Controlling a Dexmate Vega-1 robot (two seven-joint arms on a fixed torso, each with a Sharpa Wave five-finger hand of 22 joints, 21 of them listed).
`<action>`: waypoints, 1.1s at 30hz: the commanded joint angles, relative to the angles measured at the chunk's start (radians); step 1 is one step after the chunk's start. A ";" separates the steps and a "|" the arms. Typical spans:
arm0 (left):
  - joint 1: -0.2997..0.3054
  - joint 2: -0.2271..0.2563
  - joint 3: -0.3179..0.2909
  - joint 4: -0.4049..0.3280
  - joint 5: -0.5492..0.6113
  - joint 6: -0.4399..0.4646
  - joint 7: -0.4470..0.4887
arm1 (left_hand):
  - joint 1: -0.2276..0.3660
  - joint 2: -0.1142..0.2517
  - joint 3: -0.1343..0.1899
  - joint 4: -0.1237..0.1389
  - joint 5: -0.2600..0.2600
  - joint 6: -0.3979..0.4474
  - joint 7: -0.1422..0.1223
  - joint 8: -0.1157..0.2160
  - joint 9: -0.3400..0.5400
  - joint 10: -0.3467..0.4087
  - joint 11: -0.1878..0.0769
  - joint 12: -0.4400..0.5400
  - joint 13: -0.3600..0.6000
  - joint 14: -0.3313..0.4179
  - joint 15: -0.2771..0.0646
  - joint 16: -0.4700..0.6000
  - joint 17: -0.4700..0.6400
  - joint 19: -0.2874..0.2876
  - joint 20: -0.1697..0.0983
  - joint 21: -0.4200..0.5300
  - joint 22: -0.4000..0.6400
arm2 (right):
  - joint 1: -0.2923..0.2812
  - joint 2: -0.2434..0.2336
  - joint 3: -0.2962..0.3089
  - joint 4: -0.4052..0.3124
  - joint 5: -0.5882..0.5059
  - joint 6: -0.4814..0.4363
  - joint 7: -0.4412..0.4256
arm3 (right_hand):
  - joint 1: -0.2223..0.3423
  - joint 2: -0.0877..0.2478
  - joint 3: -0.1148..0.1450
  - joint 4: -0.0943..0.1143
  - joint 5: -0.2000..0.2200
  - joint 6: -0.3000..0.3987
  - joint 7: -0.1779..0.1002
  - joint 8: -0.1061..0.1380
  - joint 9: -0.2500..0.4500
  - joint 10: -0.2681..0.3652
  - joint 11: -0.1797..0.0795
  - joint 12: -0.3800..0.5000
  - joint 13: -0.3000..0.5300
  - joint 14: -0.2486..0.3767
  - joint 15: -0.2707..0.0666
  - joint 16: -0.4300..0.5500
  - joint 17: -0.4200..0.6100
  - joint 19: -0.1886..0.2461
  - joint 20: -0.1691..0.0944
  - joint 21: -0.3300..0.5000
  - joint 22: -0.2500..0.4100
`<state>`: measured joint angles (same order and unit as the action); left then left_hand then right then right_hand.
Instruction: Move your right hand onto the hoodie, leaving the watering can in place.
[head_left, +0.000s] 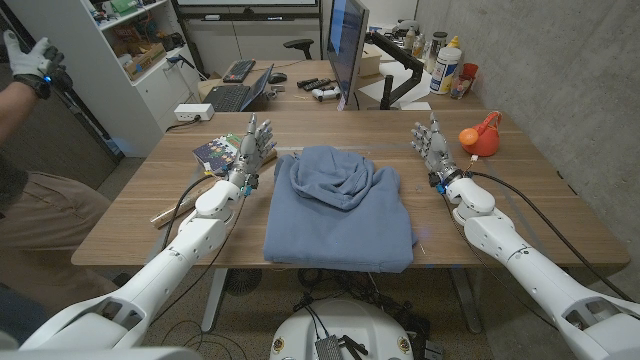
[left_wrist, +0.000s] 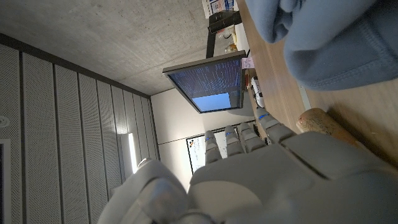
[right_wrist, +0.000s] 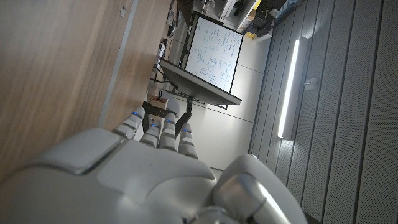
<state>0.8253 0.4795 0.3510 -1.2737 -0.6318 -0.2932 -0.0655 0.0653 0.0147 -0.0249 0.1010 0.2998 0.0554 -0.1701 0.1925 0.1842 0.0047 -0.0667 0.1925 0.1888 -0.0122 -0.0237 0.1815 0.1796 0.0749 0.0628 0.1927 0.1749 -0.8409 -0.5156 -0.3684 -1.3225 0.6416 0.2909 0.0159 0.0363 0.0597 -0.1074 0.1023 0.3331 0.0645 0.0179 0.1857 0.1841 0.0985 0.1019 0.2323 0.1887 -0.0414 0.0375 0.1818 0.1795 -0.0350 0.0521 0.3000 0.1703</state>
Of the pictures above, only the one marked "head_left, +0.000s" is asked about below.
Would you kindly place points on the black office chair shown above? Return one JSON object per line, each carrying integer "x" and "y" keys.
{"x": 299, "y": 46}

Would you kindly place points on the person's tan trousers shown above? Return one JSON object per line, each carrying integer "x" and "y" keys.
{"x": 50, "y": 225}

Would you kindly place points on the pink sticky note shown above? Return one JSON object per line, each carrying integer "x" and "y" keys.
{"x": 341, "y": 105}

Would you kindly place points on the dark lidded jar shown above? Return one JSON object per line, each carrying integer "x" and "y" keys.
{"x": 436, "y": 50}

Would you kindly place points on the white table leg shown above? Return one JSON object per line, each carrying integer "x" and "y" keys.
{"x": 466, "y": 300}
{"x": 214, "y": 300}

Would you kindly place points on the black computer monitor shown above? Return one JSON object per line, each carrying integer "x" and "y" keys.
{"x": 345, "y": 45}

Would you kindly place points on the orange watering can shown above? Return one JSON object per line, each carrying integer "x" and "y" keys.
{"x": 485, "y": 142}

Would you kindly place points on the person's white gloved hand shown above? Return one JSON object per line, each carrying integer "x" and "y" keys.
{"x": 27, "y": 60}

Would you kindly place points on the glass with pens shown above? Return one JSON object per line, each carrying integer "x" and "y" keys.
{"x": 460, "y": 87}

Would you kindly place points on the white power strip box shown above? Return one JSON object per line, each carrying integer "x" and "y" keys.
{"x": 192, "y": 111}

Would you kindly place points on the floral wrapping paper roll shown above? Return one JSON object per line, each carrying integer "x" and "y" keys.
{"x": 172, "y": 214}

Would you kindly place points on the white shelf unit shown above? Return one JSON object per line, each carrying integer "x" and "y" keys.
{"x": 100, "y": 90}

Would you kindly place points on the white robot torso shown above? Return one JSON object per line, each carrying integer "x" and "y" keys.
{"x": 345, "y": 325}

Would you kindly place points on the white game controller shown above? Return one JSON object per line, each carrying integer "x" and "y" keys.
{"x": 326, "y": 93}

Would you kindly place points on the black remote control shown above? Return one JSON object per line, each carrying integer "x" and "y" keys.
{"x": 315, "y": 83}

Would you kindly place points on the person's bare forearm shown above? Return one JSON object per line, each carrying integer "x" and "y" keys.
{"x": 15, "y": 110}

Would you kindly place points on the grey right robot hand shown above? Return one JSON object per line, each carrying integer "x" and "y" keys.
{"x": 437, "y": 152}

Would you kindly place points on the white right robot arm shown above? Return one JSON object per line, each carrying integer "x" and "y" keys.
{"x": 525, "y": 270}

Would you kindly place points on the black keyboard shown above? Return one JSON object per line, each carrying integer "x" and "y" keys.
{"x": 239, "y": 71}

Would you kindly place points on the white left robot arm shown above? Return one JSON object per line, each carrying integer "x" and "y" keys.
{"x": 165, "y": 270}

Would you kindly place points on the black computer mouse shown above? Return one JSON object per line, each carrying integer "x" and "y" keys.
{"x": 277, "y": 78}

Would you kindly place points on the light wooden box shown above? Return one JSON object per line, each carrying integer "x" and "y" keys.
{"x": 371, "y": 61}

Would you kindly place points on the open cardboard box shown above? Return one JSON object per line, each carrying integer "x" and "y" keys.
{"x": 145, "y": 60}

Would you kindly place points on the colourful puzzle box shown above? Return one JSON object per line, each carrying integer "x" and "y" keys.
{"x": 215, "y": 152}

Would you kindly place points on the white wipes canister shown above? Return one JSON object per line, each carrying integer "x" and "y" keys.
{"x": 444, "y": 70}

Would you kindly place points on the black open laptop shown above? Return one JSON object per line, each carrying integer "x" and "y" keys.
{"x": 230, "y": 97}

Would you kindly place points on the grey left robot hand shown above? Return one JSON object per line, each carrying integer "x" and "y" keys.
{"x": 247, "y": 150}

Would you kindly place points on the red cup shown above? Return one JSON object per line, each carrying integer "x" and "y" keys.
{"x": 470, "y": 70}

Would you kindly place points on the blue folded hoodie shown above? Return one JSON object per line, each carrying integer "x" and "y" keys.
{"x": 340, "y": 225}

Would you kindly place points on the white paper sheet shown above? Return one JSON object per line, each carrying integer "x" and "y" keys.
{"x": 395, "y": 82}

